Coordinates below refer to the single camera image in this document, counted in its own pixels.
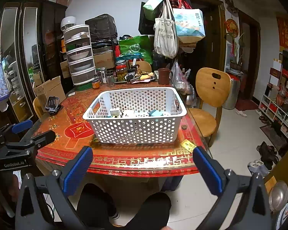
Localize black plastic bag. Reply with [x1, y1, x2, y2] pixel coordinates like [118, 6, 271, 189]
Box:
[85, 14, 118, 42]

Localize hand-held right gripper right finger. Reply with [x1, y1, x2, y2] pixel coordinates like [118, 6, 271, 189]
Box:
[193, 146, 273, 230]

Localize white plastic basket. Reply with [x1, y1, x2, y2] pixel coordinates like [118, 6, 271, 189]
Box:
[83, 87, 188, 145]

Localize person's legs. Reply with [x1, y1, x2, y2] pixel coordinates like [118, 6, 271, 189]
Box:
[76, 183, 172, 230]

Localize open cardboard box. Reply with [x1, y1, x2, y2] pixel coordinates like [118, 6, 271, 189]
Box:
[35, 76, 66, 106]

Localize white desk fan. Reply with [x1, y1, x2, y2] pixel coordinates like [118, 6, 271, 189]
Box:
[60, 16, 77, 31]

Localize brown cardboard carton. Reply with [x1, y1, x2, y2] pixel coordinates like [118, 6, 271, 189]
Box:
[94, 51, 116, 69]

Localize clear plastic bag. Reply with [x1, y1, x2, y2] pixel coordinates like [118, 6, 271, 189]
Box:
[170, 60, 191, 94]

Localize dark doormat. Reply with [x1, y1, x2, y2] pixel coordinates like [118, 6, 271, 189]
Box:
[260, 122, 288, 150]

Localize wooden chair with holes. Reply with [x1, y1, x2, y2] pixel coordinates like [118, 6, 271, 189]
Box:
[188, 67, 231, 146]

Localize blue printed paper bag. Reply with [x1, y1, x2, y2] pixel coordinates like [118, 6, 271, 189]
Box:
[173, 8, 205, 44]

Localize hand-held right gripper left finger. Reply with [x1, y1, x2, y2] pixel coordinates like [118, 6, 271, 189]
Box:
[14, 146, 94, 230]

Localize red wall poster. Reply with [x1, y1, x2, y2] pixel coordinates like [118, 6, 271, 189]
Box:
[276, 16, 288, 52]

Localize grey shoes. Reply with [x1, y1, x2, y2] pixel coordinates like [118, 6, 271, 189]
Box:
[248, 160, 269, 176]

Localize white stacked drawer tower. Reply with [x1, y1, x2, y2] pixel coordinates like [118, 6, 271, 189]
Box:
[63, 25, 97, 86]

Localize white canvas tote bag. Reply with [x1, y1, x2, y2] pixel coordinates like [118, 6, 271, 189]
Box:
[154, 0, 179, 58]

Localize green shopping bag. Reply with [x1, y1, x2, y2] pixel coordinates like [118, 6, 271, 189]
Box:
[119, 35, 153, 64]

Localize brown ceramic mug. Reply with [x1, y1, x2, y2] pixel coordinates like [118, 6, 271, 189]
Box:
[158, 68, 173, 85]

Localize green gift bag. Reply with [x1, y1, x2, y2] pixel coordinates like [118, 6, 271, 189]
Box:
[143, 0, 167, 21]

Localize round red wall ornament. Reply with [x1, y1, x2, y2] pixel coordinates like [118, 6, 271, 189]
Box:
[225, 19, 238, 37]

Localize white storage shelf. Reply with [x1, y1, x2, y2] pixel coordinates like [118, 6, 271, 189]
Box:
[258, 50, 288, 144]

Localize steel bin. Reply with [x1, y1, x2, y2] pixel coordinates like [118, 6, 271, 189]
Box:
[222, 68, 242, 110]

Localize yellow card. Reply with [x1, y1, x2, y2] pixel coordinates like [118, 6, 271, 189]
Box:
[181, 141, 197, 152]

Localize grey phone stand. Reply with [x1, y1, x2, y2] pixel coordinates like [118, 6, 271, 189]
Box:
[44, 96, 61, 113]

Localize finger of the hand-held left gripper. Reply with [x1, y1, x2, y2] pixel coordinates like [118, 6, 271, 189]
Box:
[0, 120, 34, 140]
[3, 131, 56, 154]

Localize red floor mat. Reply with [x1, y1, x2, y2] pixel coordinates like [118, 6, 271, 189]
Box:
[235, 99, 258, 111]

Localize plain wooden chair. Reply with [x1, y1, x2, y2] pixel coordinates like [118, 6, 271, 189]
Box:
[134, 61, 152, 73]
[33, 97, 45, 119]

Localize steel bowl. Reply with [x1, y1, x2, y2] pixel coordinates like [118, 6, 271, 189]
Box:
[269, 180, 288, 212]

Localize glass pickle jar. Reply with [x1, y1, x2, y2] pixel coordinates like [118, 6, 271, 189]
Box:
[115, 63, 128, 83]

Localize dark mirrored wardrobe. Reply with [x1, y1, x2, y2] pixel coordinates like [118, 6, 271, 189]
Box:
[0, 0, 68, 125]

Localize brown shoes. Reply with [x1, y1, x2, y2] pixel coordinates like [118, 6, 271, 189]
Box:
[256, 141, 279, 164]

